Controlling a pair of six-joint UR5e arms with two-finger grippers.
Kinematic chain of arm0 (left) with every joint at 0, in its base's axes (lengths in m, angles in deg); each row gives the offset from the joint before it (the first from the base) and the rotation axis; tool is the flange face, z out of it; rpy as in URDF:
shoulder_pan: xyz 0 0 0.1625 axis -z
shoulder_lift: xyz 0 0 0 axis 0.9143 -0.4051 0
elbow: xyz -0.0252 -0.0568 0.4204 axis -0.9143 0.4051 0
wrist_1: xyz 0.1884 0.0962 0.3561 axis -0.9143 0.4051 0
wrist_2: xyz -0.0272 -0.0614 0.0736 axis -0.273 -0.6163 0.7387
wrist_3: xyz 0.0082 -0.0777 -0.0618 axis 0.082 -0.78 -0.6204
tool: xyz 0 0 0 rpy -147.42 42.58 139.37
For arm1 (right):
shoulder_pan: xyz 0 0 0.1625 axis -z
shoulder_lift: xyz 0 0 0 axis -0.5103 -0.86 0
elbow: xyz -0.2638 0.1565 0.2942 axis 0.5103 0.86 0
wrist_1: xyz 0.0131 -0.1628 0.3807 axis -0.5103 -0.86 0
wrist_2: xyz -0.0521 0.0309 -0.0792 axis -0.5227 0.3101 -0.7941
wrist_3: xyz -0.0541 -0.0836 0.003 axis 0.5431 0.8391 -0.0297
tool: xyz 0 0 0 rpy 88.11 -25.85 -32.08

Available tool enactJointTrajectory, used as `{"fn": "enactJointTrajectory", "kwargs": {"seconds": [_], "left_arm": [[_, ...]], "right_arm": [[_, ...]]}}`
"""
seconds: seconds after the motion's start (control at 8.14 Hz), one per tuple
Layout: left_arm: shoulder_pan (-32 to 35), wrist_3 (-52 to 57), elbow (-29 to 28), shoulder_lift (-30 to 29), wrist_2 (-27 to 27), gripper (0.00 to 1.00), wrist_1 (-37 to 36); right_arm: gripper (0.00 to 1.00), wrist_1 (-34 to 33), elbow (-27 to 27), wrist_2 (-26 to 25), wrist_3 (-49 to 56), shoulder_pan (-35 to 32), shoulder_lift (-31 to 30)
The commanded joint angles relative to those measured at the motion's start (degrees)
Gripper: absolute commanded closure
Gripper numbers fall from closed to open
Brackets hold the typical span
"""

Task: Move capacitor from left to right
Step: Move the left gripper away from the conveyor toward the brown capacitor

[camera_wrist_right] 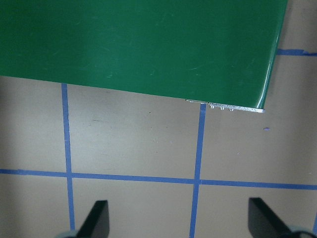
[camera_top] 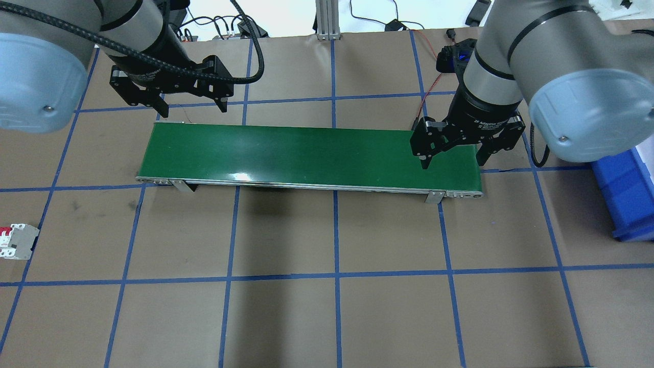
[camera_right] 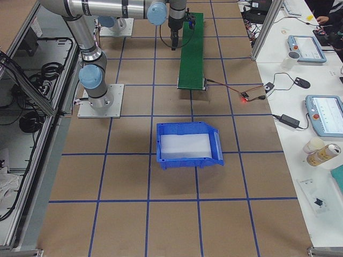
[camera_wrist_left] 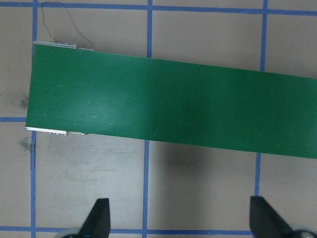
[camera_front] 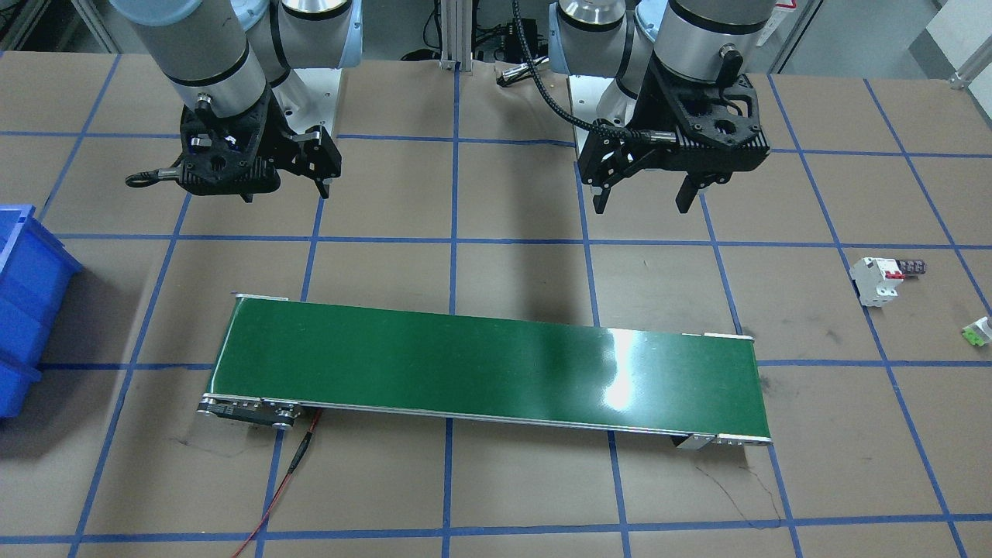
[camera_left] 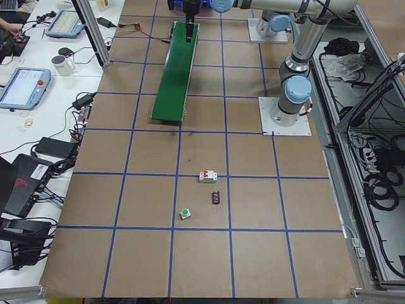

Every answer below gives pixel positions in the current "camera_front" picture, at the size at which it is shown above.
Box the white red circuit breaker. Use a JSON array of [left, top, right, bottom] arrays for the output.
[[848, 257, 927, 308]]

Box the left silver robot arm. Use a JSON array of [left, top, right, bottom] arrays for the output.
[[549, 1, 773, 213]]

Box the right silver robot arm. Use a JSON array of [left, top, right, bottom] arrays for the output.
[[113, 1, 363, 202]]

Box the blue plastic bin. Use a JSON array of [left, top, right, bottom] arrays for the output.
[[1, 205, 82, 419]]

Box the aluminium frame post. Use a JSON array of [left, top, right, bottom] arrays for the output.
[[439, 0, 475, 73]]

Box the red black conveyor cable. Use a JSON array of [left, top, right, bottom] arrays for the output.
[[231, 409, 325, 558]]

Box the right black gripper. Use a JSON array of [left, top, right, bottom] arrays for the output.
[[178, 88, 343, 204]]

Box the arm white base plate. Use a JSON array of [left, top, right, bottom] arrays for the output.
[[273, 68, 343, 135], [568, 75, 636, 125]]

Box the green conveyor belt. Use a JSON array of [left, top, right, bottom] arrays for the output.
[[198, 295, 772, 450]]

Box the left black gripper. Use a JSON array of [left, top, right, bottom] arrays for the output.
[[578, 59, 771, 215]]

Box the green push button switch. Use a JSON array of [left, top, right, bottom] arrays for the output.
[[961, 315, 992, 347]]

